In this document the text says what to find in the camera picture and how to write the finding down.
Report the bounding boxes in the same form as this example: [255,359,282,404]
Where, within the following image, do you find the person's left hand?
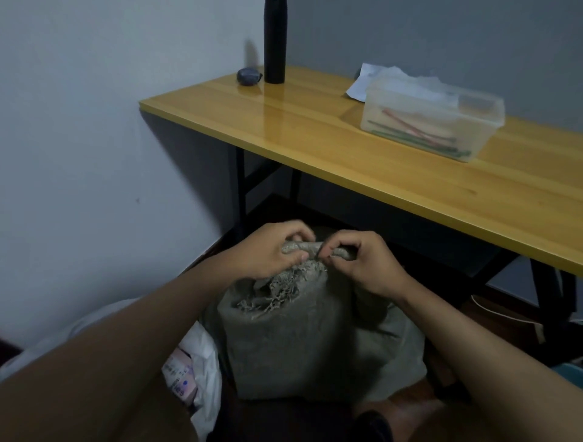
[218,220,316,281]

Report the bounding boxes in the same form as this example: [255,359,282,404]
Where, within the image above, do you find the person's right hand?
[318,229,415,300]

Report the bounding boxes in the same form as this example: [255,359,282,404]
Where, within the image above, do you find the grey woven sack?
[202,241,428,404]

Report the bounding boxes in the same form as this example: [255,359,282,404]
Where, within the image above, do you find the white bag with red print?
[0,298,224,442]

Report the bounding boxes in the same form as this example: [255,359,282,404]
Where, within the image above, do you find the cardboard boxes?
[162,348,199,407]

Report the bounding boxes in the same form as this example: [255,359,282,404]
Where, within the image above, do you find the person's left forearm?
[0,254,237,442]

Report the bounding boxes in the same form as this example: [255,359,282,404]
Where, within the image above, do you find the person's right forearm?
[394,277,583,442]

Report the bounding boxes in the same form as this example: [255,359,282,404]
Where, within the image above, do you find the person's right leg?
[357,398,502,442]

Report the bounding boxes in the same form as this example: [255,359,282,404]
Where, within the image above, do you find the person's leg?
[104,373,201,442]
[357,398,502,442]

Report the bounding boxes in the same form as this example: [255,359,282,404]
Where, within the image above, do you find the person's left leg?
[104,373,201,442]

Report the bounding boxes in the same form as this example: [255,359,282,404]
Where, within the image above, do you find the black metal desk leg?
[469,253,583,365]
[234,148,302,242]

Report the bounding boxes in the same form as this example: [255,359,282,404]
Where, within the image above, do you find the yellow wooden desk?
[138,66,583,279]

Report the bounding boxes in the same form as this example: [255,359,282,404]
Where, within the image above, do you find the black shorts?
[207,396,395,442]

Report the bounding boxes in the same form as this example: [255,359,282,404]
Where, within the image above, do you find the clear plastic box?
[360,77,506,163]

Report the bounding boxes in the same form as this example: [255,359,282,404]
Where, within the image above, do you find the small dark round case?
[236,67,264,86]

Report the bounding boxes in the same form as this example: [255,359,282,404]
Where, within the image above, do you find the white tissue sheet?
[345,63,459,108]

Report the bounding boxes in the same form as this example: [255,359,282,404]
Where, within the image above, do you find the black cylindrical bottle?
[264,0,288,84]

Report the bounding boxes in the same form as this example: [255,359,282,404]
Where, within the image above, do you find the blue plastic bucket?
[553,364,583,390]

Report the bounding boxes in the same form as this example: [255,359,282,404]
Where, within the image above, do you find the dark brown wooden door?
[0,338,24,365]

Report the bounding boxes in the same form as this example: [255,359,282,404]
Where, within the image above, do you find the bundle of coloured strings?
[367,108,472,159]

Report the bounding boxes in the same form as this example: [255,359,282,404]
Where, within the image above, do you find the white cable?
[471,294,545,327]

